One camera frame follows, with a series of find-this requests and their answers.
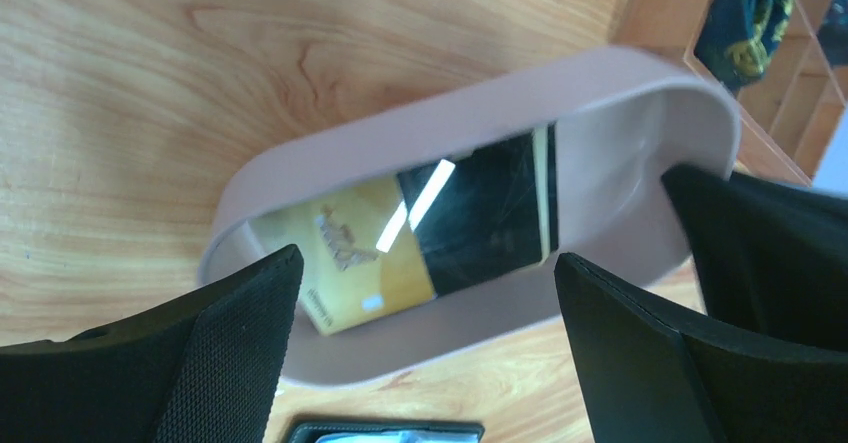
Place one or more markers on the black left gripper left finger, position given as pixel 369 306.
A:
pixel 203 367

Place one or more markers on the gold credit card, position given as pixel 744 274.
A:
pixel 362 261

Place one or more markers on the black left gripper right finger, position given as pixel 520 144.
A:
pixel 651 370

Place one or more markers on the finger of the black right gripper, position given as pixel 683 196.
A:
pixel 771 258

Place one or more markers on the black VIP credit card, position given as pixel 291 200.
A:
pixel 496 213

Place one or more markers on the black leather card holder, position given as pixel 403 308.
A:
pixel 328 430

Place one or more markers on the wooden compartment organizer box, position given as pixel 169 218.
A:
pixel 790 115

